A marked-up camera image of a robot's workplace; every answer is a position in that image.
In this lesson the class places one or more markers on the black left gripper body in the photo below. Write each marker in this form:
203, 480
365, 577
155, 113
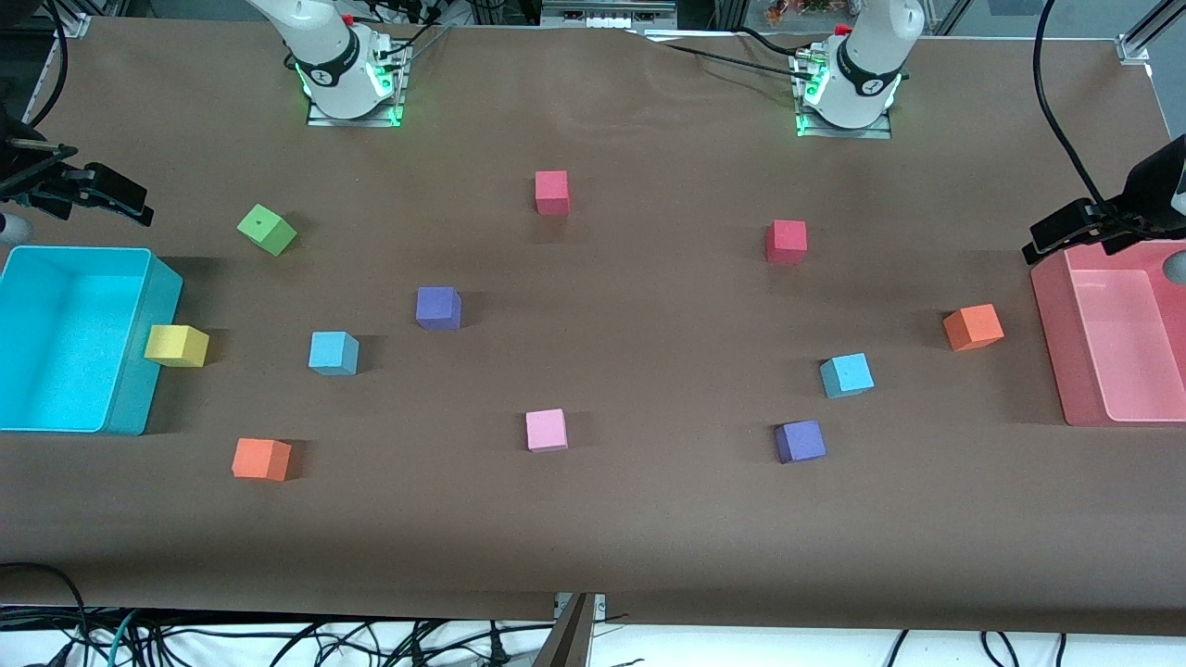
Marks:
1149, 186

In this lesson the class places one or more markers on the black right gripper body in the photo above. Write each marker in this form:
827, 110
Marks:
26, 173

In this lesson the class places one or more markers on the light blue foam block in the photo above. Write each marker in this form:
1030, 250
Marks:
333, 353
846, 375

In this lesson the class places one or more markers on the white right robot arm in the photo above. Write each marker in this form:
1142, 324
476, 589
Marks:
324, 56

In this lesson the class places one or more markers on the pink plastic bin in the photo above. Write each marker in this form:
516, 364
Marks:
1121, 343

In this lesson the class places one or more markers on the orange foam block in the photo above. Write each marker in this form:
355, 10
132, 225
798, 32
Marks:
259, 459
973, 328

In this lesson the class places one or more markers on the green foam block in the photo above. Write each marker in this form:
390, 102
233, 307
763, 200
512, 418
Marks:
267, 230

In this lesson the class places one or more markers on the yellow foam block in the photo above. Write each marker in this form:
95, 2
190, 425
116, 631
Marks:
176, 345

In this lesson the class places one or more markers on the cyan plastic bin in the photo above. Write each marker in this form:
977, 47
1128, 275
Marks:
56, 343

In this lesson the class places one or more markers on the red foam block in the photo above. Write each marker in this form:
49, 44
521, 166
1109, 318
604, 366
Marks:
786, 241
552, 192

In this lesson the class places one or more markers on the purple foam block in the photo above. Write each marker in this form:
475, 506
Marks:
437, 308
800, 442

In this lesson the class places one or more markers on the pink foam block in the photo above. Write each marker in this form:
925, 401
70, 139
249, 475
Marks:
547, 430

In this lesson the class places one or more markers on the grey power strip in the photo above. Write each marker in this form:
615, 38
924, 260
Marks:
602, 18

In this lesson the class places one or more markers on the brown table cover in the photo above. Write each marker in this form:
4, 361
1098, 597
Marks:
649, 519

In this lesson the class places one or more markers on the dark metal bar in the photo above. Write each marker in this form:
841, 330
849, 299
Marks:
567, 644

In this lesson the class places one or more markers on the aluminium corner bracket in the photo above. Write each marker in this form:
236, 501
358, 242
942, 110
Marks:
72, 25
1132, 48

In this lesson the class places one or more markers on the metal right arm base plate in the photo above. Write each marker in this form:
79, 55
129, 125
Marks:
352, 122

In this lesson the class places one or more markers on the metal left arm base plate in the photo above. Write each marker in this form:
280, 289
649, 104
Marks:
843, 133

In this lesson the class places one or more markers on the grey metal bracket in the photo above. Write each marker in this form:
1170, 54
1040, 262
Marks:
599, 604

